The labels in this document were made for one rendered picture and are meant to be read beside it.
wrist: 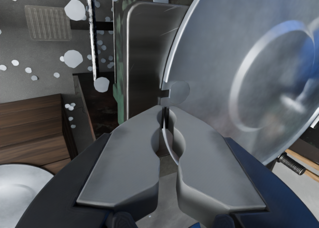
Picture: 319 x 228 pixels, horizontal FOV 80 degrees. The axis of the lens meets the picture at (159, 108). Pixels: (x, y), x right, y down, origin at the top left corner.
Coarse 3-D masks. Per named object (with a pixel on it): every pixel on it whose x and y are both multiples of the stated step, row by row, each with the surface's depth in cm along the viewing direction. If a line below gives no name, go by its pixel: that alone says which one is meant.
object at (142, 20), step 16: (128, 16) 13; (144, 16) 13; (160, 16) 14; (176, 16) 14; (128, 32) 13; (144, 32) 14; (160, 32) 14; (176, 32) 15; (128, 48) 14; (144, 48) 14; (160, 48) 15; (128, 64) 14; (144, 64) 15; (160, 64) 15; (128, 80) 15; (144, 80) 15; (160, 80) 16; (128, 96) 15; (144, 96) 16; (160, 96) 17; (128, 112) 16; (160, 144) 19
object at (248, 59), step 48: (240, 0) 15; (288, 0) 18; (192, 48) 16; (240, 48) 18; (288, 48) 20; (192, 96) 18; (240, 96) 20; (288, 96) 24; (240, 144) 25; (288, 144) 31
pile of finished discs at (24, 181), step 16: (0, 176) 57; (16, 176) 59; (32, 176) 61; (48, 176) 64; (0, 192) 59; (16, 192) 61; (32, 192) 64; (0, 208) 61; (16, 208) 63; (0, 224) 64; (16, 224) 67
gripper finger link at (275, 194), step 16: (240, 160) 8; (256, 160) 8; (256, 176) 7; (272, 176) 8; (272, 192) 7; (288, 192) 7; (272, 208) 6; (288, 208) 6; (304, 208) 6; (240, 224) 6; (256, 224) 6; (272, 224) 6; (288, 224) 6; (304, 224) 6
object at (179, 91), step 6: (174, 84) 16; (180, 84) 17; (186, 84) 17; (174, 90) 17; (180, 90) 17; (186, 90) 17; (174, 96) 17; (180, 96) 17; (186, 96) 18; (174, 102) 17; (180, 102) 18
